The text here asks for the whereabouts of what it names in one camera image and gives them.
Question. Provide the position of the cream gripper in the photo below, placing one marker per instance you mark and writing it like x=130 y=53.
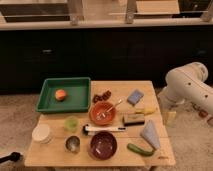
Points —
x=169 y=115

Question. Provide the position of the blue sponge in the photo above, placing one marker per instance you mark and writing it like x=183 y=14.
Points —
x=135 y=97

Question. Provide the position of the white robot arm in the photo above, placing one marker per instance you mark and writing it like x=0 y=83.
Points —
x=186 y=83

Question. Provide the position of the orange bowl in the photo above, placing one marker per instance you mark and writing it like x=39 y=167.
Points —
x=100 y=107

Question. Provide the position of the purple bowl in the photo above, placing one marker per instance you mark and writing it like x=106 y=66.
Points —
x=103 y=145

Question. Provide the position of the yellow banana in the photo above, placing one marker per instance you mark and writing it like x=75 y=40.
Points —
x=146 y=110

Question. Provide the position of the grey folded cloth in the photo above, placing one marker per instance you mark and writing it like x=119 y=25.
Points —
x=149 y=133

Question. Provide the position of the black yellow scrub brush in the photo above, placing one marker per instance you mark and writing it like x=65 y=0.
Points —
x=133 y=119

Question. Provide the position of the wooden table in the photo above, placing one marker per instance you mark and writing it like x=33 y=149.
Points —
x=54 y=154

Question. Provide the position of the green cucumber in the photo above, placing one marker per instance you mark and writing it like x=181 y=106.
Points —
x=140 y=151

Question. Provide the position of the metal fork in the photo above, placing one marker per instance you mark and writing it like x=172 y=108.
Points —
x=103 y=114

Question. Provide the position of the dark grapes bunch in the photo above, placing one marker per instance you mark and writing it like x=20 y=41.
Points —
x=105 y=96

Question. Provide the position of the green plastic tray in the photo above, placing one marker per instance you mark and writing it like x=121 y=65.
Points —
x=78 y=91

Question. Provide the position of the green plastic cup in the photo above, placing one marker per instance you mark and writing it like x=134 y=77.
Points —
x=71 y=124

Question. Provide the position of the metal cup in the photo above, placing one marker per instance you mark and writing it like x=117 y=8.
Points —
x=72 y=144

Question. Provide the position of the orange peach fruit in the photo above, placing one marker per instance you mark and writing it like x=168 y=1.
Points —
x=60 y=95

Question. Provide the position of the white stacked plates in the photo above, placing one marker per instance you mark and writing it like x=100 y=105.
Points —
x=42 y=133

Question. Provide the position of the black object on floor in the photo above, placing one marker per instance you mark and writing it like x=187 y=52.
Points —
x=14 y=156

